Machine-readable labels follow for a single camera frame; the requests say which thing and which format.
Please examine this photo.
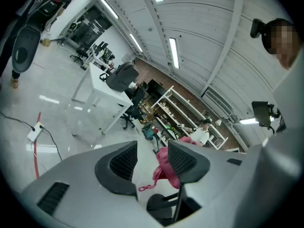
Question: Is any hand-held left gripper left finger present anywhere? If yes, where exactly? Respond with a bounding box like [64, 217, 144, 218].
[20, 140, 165, 228]

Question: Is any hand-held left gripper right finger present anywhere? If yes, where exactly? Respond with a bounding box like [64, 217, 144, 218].
[166, 139, 247, 228]

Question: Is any pink cloth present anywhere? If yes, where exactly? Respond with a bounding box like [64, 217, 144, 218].
[138, 136, 198, 192]

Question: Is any gray backpack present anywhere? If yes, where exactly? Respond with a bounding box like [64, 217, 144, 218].
[99, 62, 140, 93]

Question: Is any white shelf unit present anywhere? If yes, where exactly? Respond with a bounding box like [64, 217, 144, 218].
[151, 85, 229, 151]

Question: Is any white power strip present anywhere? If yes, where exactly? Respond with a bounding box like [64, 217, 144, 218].
[27, 121, 45, 143]

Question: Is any white air conditioner unit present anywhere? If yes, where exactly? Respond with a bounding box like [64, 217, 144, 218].
[200, 85, 235, 117]

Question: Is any black monitor screen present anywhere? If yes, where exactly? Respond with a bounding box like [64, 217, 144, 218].
[251, 100, 287, 134]

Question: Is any teal vacuum cleaner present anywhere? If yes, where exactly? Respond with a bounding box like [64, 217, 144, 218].
[141, 123, 155, 142]

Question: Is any wooden rack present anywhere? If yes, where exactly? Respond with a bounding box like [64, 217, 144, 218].
[139, 98, 159, 125]

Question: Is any white table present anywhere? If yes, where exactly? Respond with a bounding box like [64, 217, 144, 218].
[71, 62, 134, 136]

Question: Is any person's head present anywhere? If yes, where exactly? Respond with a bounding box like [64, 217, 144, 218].
[261, 18, 303, 71]

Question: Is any dark glass door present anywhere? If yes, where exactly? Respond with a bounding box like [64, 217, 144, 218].
[70, 5, 113, 46]

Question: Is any black power adapter cable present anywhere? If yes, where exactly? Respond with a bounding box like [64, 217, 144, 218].
[0, 111, 36, 131]

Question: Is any large black wall screen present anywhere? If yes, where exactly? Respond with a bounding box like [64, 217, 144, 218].
[147, 78, 165, 96]

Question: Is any black head-worn camera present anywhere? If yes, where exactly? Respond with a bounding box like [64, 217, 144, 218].
[249, 18, 268, 39]

